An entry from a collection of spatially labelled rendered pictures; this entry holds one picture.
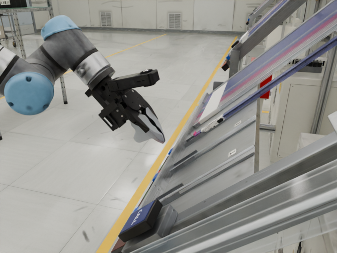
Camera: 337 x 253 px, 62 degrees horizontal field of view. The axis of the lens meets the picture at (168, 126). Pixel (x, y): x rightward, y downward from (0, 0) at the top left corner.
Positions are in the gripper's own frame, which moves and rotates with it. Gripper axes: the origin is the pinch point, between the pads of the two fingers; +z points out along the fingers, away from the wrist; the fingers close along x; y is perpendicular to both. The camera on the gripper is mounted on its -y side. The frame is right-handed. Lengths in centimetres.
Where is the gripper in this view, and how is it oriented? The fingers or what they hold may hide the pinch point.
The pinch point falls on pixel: (162, 136)
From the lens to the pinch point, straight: 66.4
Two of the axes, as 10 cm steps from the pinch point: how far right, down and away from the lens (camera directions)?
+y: -7.0, 5.3, 4.7
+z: 6.5, 7.5, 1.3
